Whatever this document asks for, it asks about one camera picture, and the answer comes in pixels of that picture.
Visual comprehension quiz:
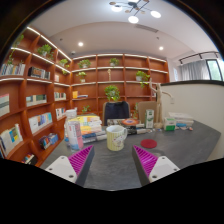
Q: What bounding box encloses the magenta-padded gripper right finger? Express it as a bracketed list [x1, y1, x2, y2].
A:
[131, 144, 181, 187]

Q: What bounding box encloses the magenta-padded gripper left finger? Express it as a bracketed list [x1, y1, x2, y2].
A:
[44, 145, 96, 188]

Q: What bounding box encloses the flat round red coaster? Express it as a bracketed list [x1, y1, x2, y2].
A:
[139, 138, 158, 150]

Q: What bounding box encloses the clear bottle with pink label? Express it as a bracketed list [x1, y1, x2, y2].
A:
[64, 109, 85, 153]

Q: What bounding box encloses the small green and white box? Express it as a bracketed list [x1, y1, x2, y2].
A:
[162, 116, 177, 132]

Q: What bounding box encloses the stack of colourful books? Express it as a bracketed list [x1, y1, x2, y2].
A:
[76, 114, 108, 145]

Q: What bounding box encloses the green and white carton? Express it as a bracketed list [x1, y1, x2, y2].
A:
[144, 108, 155, 130]

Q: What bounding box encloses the stack of white books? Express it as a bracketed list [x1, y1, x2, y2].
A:
[167, 111, 195, 128]

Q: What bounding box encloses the dark book with orange disc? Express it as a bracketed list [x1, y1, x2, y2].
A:
[106, 117, 148, 136]

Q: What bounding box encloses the yellow-green striped mug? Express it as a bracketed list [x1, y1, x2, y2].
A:
[106, 124, 129, 152]

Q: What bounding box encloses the beige chair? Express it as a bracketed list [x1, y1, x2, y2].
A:
[137, 100, 158, 122]

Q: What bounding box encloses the wooden artist mannequin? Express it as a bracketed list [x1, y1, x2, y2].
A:
[148, 77, 175, 130]

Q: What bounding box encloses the dark office chair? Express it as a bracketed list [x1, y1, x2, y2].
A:
[102, 100, 131, 127]

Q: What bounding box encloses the grey window curtain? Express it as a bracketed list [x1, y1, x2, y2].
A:
[179, 59, 211, 82]

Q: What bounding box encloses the black-framed window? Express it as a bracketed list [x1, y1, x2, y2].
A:
[205, 58, 224, 82]

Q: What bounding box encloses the branched ceiling lamp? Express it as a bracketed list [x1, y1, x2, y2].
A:
[108, 0, 163, 25]

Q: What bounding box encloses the wooden wall shelf unit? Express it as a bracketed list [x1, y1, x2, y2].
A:
[0, 25, 171, 168]

